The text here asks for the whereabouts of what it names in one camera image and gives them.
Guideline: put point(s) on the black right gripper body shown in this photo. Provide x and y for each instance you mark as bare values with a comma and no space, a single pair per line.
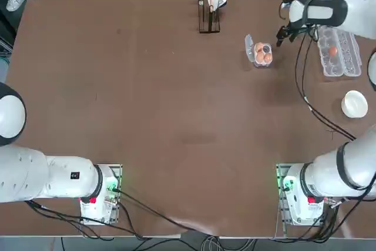
295,29

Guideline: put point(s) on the brown egg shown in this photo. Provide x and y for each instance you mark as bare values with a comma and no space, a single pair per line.
260,57
268,57
332,51
259,47

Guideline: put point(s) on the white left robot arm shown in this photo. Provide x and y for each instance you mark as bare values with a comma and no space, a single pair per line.
58,174

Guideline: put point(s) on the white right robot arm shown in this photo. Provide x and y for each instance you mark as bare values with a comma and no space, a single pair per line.
320,12

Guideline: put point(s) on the transparent four-slot egg tray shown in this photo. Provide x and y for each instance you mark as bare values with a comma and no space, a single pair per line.
249,48

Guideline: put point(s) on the transparent twelve-slot egg tray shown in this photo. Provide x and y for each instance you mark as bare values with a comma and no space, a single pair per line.
351,57

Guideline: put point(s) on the white round cup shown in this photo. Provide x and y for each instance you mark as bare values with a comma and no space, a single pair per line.
354,104

